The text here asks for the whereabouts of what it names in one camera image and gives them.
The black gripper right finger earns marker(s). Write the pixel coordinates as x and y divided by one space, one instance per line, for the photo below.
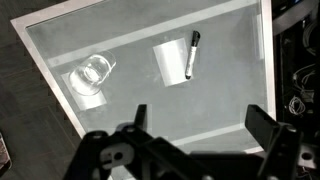
260 123

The black white dry-erase marker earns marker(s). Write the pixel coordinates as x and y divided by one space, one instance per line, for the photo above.
192 55

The clear drinking glass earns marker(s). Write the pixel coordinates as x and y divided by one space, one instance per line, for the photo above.
91 73

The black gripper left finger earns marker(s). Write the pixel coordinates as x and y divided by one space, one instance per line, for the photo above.
140 115

